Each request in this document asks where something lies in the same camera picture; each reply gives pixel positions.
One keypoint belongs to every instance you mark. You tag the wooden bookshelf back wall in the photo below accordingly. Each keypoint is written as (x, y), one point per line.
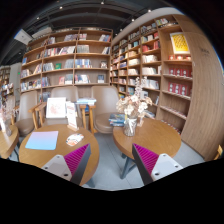
(78, 56)

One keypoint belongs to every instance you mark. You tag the beige armchair left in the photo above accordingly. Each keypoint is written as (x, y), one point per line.
(25, 123)

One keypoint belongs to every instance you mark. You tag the stack of books on chair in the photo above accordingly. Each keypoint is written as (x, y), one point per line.
(117, 119)

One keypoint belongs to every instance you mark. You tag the wooden bookshelf right wall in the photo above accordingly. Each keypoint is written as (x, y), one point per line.
(187, 90)

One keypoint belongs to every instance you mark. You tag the round wooden table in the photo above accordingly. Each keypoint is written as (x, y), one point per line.
(39, 158)
(154, 135)

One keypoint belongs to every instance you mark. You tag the round wooden table right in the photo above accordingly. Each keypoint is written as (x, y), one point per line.
(154, 135)

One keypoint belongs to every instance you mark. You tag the glass vase with dried flowers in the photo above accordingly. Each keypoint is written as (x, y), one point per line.
(134, 107)

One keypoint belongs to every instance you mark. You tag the beige armchair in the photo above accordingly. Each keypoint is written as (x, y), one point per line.
(71, 95)
(106, 100)
(25, 123)

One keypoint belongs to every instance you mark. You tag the beige armchair middle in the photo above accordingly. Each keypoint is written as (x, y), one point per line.
(71, 95)

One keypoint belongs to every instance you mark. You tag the yellow framed poster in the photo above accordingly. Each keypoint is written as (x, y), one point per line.
(179, 43)

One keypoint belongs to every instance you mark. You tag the white picture book on chair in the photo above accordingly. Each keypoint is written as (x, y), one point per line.
(56, 107)

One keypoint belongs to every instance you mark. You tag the wooden side stand with books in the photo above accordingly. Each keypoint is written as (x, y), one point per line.
(87, 105)

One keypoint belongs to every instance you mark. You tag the wooden table far left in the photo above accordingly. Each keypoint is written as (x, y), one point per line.
(9, 143)

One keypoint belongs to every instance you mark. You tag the white standing sign card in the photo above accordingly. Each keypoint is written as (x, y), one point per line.
(71, 115)

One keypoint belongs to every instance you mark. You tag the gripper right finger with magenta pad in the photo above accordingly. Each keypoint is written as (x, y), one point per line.
(152, 166)

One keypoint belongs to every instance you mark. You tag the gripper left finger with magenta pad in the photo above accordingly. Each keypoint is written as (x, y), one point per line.
(70, 167)

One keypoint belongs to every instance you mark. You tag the beige armchair right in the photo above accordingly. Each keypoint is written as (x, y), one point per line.
(106, 100)

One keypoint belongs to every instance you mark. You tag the small colourful card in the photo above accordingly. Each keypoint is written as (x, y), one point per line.
(74, 139)

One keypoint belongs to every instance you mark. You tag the wooden bookshelf wall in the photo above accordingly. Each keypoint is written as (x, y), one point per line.
(78, 56)
(187, 90)

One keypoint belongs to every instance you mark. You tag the round wooden table left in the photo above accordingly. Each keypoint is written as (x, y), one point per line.
(39, 158)

